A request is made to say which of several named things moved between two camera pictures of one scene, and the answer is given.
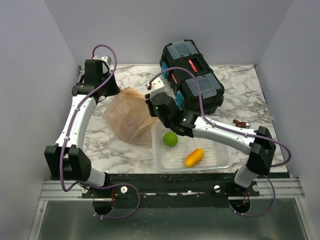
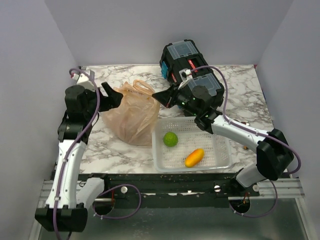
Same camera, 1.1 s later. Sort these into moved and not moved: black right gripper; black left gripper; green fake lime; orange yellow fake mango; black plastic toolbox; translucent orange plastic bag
Moved: translucent orange plastic bag; black right gripper; black left gripper
Not moved: orange yellow fake mango; black plastic toolbox; green fake lime
